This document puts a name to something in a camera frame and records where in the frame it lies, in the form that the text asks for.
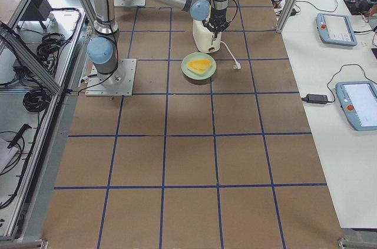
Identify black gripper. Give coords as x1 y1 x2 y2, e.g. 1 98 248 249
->
204 7 230 33

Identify white toaster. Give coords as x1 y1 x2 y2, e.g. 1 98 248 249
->
193 20 222 54

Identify yellow toast on plate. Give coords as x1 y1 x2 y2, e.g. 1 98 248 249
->
186 59 212 75

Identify green plate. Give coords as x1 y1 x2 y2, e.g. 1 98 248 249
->
181 52 216 80

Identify far blue teach pendant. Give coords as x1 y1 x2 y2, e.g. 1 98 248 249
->
316 13 358 47

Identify blue teach pendant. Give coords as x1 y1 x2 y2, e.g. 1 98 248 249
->
336 81 376 131
316 13 358 47

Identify black power adapter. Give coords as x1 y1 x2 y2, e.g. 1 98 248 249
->
301 94 329 105

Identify near blue teach pendant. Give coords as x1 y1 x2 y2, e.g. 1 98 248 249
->
336 81 376 131

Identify black monitor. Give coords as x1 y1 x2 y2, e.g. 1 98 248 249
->
20 0 52 29

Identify white toaster power cable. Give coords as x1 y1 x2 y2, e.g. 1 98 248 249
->
220 41 243 71

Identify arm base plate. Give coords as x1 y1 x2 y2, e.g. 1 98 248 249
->
114 0 145 8
85 59 137 97

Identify coiled black cables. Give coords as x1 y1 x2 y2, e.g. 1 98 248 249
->
22 87 49 113

